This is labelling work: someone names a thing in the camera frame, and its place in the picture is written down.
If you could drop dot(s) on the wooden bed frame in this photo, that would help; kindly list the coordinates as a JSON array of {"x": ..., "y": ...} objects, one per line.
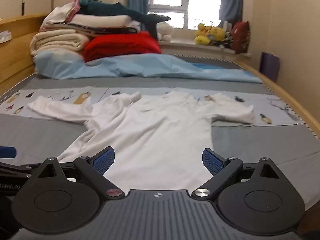
[{"x": 287, "y": 92}]

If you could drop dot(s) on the wooden headboard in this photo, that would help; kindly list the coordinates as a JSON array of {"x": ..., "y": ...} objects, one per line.
[{"x": 15, "y": 60}]

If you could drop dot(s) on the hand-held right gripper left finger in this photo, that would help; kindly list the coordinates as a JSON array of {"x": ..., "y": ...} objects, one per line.
[{"x": 105, "y": 161}]

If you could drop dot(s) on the white folded blanket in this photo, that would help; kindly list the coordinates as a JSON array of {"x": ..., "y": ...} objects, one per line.
[{"x": 100, "y": 20}]

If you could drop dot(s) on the white framed window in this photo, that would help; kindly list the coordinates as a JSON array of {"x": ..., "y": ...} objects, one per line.
[{"x": 185, "y": 2}]

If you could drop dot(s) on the grey printed bedsheet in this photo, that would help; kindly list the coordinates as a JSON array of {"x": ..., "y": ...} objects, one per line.
[{"x": 37, "y": 135}]

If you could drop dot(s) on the small white box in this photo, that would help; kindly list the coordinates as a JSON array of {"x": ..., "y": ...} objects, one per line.
[{"x": 5, "y": 36}]

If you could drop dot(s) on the dark red cushion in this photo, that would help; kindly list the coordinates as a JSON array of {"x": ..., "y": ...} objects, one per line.
[{"x": 240, "y": 37}]

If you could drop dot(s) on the purple box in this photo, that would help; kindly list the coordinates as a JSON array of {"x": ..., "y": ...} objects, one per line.
[{"x": 269, "y": 66}]

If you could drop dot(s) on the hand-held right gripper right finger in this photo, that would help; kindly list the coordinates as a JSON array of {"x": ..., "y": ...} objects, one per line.
[{"x": 212, "y": 162}]

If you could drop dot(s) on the large yellow plush toy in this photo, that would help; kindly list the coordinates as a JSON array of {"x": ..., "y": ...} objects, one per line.
[{"x": 217, "y": 33}]

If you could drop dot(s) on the small yellow plush toy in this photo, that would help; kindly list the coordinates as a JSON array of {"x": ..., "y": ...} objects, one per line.
[{"x": 200, "y": 26}]

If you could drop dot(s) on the cream folded blanket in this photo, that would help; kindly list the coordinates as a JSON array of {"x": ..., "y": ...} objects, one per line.
[{"x": 57, "y": 40}]

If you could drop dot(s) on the light blue quilt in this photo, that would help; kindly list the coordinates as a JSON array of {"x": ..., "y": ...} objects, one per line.
[{"x": 140, "y": 67}]

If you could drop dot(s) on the white plush toy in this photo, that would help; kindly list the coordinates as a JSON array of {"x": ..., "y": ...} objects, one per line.
[{"x": 165, "y": 30}]

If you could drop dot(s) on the red blanket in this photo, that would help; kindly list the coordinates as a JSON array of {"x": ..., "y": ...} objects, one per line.
[{"x": 120, "y": 46}]

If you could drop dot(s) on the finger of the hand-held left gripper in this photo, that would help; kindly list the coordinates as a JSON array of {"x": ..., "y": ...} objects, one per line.
[
  {"x": 15, "y": 172},
  {"x": 7, "y": 152}
]

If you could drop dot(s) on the white long-sleeve shirt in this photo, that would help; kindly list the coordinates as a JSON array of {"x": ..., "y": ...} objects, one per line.
[{"x": 155, "y": 135}]

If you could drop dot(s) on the white pink folded cloth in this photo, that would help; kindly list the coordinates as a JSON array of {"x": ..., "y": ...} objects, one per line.
[{"x": 60, "y": 13}]

